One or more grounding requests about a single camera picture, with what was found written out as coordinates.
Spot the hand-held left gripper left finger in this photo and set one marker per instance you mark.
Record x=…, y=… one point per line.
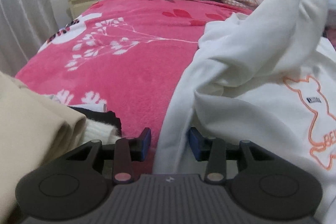
x=146, y=145

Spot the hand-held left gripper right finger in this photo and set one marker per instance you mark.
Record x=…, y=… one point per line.
x=194, y=144

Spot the white sweatshirt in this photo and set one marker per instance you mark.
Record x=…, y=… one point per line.
x=249, y=56

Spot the cream knitted garment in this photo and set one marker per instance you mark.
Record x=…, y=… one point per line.
x=102, y=127

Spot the pink floral blanket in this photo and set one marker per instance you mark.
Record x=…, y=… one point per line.
x=147, y=69

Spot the beige garment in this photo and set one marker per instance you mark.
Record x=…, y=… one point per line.
x=31, y=134

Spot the grey curtain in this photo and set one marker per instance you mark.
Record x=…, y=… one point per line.
x=21, y=16

